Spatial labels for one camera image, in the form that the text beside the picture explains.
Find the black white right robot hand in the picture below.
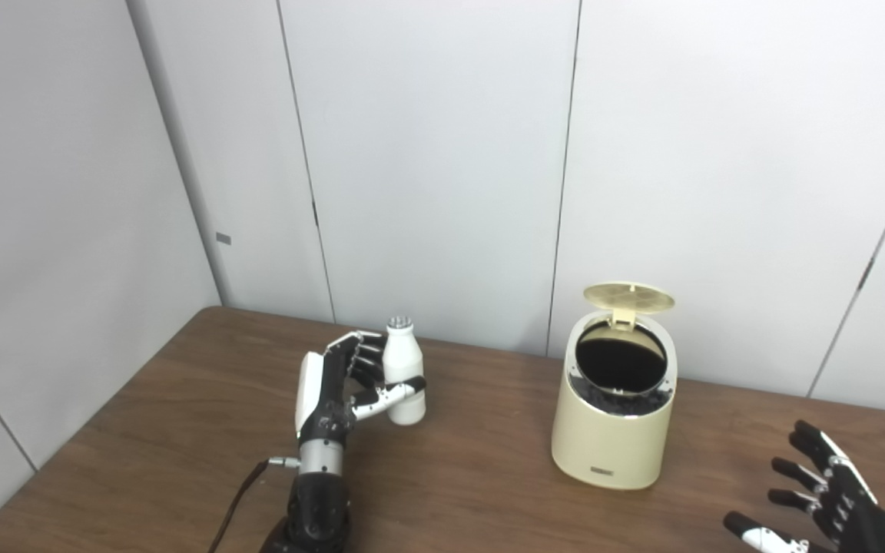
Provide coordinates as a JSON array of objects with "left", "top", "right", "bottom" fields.
[{"left": 723, "top": 419, "right": 885, "bottom": 553}]

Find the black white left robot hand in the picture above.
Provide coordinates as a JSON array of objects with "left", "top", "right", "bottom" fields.
[{"left": 294, "top": 330, "right": 427, "bottom": 446}]

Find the small white plastic bottle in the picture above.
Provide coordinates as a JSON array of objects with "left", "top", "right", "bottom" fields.
[{"left": 382, "top": 316, "right": 427, "bottom": 426}]

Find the cream-colored lidded bin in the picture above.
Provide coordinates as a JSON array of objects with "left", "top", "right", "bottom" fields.
[{"left": 551, "top": 282, "right": 678, "bottom": 490}]

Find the black bin liner bag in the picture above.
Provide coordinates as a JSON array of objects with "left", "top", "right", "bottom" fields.
[{"left": 569, "top": 376, "right": 674, "bottom": 417}]

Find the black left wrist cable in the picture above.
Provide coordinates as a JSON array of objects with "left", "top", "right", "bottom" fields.
[{"left": 208, "top": 456, "right": 301, "bottom": 553}]

